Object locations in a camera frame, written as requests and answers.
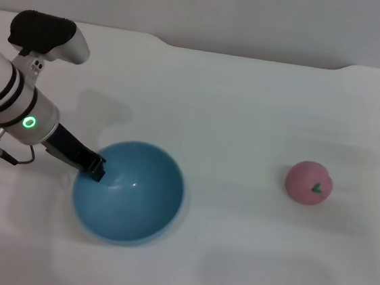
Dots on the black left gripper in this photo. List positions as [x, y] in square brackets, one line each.
[70, 148]

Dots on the blue bowl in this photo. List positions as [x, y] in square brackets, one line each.
[130, 197]

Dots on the pink toy peach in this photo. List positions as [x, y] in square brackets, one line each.
[306, 183]

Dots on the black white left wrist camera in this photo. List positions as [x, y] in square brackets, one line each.
[45, 35]

